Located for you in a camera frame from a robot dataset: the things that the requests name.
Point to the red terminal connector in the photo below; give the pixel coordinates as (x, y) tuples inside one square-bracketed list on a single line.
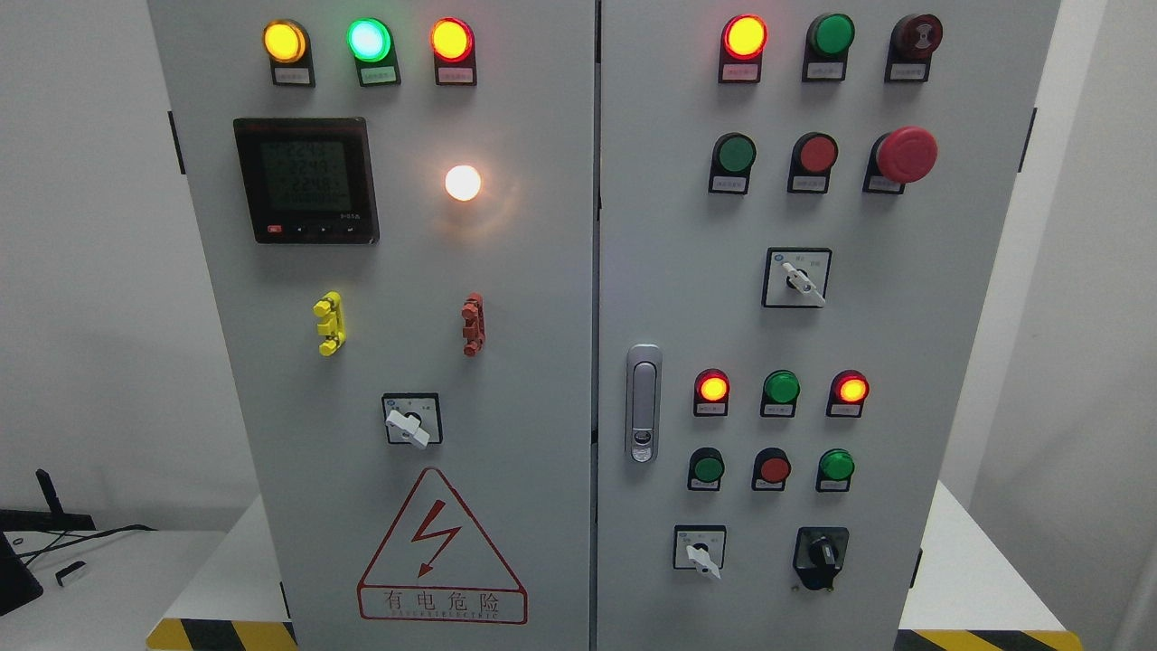
[(474, 330)]

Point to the red push button upper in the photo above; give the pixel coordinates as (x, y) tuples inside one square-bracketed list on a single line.
[(813, 158)]

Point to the green push button upper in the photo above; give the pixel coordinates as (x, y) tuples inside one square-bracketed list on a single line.
[(732, 158)]

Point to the yellow terminal connector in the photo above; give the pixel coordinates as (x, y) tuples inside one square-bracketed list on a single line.
[(330, 323)]

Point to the red push button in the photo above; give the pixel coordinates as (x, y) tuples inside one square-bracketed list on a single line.
[(813, 158), (771, 469)]

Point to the green indicator light top right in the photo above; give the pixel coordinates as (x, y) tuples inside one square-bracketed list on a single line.
[(827, 42)]

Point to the green indicator light lower middle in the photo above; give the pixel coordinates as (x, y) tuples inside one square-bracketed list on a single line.
[(780, 395)]

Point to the red lit indicator lower left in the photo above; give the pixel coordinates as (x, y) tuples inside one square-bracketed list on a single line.
[(711, 394)]

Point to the red lit indicator top right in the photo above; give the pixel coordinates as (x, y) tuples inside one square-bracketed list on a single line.
[(742, 43)]

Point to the grey electrical control cabinet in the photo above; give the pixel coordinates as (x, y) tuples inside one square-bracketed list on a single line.
[(592, 125)]

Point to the green lit indicator light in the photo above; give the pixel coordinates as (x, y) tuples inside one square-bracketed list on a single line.
[(374, 53)]

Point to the red emergency stop mushroom button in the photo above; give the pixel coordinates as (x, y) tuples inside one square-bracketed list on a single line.
[(902, 156)]

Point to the yellow indicator light top left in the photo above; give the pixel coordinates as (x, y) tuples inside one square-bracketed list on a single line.
[(290, 56)]

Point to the silver door latch handle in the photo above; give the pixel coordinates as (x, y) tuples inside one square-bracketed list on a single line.
[(643, 394)]

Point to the white selector switch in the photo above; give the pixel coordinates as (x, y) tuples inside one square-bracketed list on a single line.
[(700, 548), (796, 277)]

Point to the red indicator light lower right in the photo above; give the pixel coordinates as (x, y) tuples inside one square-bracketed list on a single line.
[(848, 392)]

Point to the green push button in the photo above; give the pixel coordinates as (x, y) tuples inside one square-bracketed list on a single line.
[(706, 468), (732, 158)]

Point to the white selector switch left door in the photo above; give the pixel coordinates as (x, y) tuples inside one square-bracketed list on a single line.
[(412, 418)]

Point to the red push button lower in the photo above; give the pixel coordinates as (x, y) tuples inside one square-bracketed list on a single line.
[(771, 469)]

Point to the black rotary knob switch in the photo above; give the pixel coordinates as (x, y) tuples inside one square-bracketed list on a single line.
[(818, 555)]

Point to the white selector switch lower right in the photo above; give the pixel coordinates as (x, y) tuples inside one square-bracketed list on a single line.
[(700, 548)]

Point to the white lit indicator lamp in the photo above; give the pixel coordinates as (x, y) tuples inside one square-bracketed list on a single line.
[(463, 183)]

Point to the green push button lower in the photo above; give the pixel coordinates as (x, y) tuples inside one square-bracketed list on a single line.
[(706, 468)]

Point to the black digital power meter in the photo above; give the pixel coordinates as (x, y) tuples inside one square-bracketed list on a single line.
[(308, 180)]

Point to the green illuminated button lower right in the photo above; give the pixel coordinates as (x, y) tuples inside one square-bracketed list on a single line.
[(835, 469)]

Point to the red lit indicator light left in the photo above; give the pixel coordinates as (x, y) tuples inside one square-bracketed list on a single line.
[(452, 42)]

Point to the white usb dongle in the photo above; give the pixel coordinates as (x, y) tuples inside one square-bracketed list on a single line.
[(70, 573)]

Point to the white selector switch upper right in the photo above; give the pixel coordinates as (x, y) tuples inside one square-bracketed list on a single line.
[(796, 277)]

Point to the red electrical hazard warning sticker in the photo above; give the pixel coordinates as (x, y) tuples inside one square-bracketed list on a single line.
[(437, 564)]

